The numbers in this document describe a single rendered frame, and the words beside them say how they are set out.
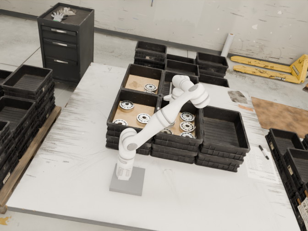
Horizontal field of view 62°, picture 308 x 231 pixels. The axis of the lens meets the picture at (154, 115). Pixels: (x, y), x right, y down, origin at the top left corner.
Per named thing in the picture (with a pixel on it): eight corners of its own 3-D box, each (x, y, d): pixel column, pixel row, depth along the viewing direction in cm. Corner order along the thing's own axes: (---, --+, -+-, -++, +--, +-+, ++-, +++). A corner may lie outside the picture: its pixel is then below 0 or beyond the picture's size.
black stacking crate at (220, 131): (243, 163, 163) (250, 151, 156) (198, 154, 162) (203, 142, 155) (234, 123, 194) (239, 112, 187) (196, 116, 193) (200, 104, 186)
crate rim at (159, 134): (202, 144, 156) (203, 141, 155) (154, 135, 155) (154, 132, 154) (199, 106, 187) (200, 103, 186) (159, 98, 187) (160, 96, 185)
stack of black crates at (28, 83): (41, 129, 247) (35, 91, 219) (9, 124, 246) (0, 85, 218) (56, 105, 278) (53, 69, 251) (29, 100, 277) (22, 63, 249)
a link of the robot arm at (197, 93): (203, 85, 120) (159, 115, 124) (213, 100, 124) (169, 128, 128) (198, 79, 128) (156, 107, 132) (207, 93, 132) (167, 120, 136)
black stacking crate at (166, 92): (195, 116, 194) (200, 104, 187) (157, 108, 193) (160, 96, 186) (194, 88, 225) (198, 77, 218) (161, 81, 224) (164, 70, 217)
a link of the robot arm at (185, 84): (196, 86, 149) (189, 75, 145) (215, 101, 125) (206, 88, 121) (183, 96, 150) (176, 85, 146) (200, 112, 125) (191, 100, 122)
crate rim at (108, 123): (154, 135, 155) (154, 132, 154) (105, 125, 155) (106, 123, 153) (159, 98, 187) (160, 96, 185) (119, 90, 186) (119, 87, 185)
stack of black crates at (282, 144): (299, 175, 257) (311, 160, 243) (270, 170, 256) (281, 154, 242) (286, 146, 288) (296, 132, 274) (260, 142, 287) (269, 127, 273)
